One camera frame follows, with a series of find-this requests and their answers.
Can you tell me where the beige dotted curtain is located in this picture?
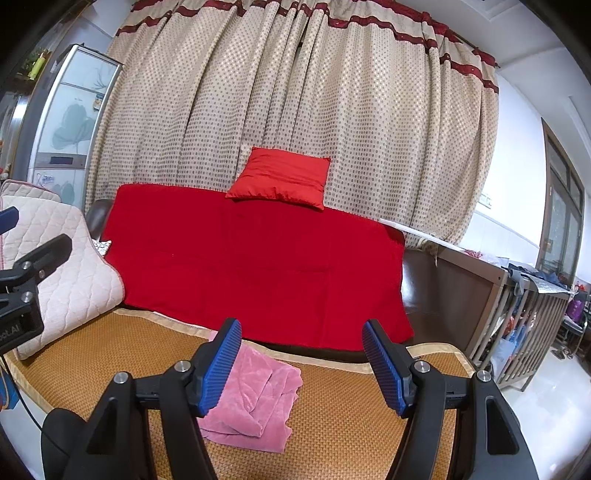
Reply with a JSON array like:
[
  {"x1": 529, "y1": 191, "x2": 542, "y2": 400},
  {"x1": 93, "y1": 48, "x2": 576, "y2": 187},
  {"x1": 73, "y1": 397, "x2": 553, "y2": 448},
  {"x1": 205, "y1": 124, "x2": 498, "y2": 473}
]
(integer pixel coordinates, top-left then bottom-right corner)
[{"x1": 85, "y1": 0, "x2": 502, "y2": 245}]

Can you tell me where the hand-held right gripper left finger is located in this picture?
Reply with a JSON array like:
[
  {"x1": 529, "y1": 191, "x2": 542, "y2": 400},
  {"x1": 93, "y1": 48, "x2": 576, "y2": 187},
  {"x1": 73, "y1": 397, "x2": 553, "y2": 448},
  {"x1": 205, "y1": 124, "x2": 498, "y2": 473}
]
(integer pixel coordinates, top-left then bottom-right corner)
[{"x1": 65, "y1": 318, "x2": 243, "y2": 480}]

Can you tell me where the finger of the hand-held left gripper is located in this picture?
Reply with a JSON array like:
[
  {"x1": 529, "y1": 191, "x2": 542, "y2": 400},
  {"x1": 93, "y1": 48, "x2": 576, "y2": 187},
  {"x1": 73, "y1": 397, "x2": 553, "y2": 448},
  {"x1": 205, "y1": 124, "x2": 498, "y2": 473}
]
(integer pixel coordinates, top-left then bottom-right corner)
[
  {"x1": 0, "y1": 234, "x2": 73, "y2": 303},
  {"x1": 0, "y1": 206, "x2": 20, "y2": 236}
]

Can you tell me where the white sheet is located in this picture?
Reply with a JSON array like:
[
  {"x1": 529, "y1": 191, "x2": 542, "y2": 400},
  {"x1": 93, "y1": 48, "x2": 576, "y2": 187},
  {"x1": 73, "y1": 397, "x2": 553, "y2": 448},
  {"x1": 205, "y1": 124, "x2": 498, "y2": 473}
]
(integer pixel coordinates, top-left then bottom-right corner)
[{"x1": 379, "y1": 219, "x2": 462, "y2": 251}]

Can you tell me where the black cable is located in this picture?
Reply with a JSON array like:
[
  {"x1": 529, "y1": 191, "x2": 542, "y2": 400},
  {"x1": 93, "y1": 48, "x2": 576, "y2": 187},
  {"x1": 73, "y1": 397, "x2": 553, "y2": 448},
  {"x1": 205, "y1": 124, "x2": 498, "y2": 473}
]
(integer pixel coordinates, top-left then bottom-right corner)
[{"x1": 0, "y1": 357, "x2": 47, "y2": 432}]

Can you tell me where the pink corduroy garment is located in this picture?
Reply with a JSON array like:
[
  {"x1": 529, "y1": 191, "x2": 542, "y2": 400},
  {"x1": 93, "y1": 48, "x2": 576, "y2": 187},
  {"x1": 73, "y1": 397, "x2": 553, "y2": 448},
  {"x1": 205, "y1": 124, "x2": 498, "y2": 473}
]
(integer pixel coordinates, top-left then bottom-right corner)
[{"x1": 198, "y1": 330, "x2": 304, "y2": 454}]

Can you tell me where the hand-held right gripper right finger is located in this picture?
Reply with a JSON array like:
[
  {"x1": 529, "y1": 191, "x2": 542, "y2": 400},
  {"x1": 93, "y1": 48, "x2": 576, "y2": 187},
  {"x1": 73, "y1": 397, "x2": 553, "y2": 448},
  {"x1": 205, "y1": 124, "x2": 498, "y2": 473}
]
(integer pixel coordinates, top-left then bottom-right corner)
[{"x1": 361, "y1": 319, "x2": 539, "y2": 480}]

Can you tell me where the beige quilted cushion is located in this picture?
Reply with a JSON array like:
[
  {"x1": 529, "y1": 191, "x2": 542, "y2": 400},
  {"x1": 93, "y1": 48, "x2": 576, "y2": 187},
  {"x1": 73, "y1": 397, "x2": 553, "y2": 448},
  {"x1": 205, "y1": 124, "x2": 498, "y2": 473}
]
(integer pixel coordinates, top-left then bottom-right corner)
[
  {"x1": 0, "y1": 194, "x2": 125, "y2": 361},
  {"x1": 0, "y1": 179, "x2": 63, "y2": 206}
]

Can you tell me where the wooden framed window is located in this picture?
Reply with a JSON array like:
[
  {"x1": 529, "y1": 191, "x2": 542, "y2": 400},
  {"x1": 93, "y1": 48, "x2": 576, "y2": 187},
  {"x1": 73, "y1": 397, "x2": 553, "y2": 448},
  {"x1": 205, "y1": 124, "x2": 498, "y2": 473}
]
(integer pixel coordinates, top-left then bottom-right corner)
[{"x1": 538, "y1": 117, "x2": 587, "y2": 287}]

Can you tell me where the wooden slatted crib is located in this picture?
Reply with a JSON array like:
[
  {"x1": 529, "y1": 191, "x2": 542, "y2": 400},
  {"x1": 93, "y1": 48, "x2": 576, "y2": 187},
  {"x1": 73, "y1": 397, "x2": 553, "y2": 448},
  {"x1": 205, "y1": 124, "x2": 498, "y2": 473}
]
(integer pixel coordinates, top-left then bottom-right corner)
[{"x1": 434, "y1": 244, "x2": 573, "y2": 393}]

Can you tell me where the brown woven mat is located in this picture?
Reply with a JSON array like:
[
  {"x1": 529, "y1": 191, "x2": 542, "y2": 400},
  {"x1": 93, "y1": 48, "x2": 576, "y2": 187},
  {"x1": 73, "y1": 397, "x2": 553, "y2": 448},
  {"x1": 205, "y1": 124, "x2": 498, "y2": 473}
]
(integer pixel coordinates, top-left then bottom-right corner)
[{"x1": 0, "y1": 308, "x2": 476, "y2": 480}]

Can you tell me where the pile of clothes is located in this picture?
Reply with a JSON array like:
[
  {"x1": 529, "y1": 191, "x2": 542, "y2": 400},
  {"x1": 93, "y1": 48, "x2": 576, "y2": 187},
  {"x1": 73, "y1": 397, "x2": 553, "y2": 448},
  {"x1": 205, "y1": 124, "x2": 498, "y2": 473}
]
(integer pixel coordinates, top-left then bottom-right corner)
[{"x1": 501, "y1": 262, "x2": 575, "y2": 296}]

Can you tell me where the red blanket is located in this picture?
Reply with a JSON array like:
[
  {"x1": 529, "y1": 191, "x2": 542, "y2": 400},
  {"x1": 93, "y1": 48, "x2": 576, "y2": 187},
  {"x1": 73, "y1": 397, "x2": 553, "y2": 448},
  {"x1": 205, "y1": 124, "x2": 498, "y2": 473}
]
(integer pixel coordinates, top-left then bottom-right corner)
[{"x1": 99, "y1": 183, "x2": 415, "y2": 354}]

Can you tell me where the red pillow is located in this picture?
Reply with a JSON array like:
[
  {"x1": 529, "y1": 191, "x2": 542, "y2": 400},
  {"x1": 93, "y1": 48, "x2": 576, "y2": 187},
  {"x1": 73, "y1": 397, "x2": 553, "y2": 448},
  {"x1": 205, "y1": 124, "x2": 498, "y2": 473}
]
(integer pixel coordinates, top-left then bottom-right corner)
[{"x1": 225, "y1": 147, "x2": 332, "y2": 212}]

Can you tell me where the green bottle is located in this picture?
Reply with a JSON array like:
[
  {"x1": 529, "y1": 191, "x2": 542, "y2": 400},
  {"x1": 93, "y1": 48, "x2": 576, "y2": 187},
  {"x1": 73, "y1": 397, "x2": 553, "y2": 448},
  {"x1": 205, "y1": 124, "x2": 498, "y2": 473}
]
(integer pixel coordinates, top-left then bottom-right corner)
[{"x1": 28, "y1": 51, "x2": 48, "y2": 80}]

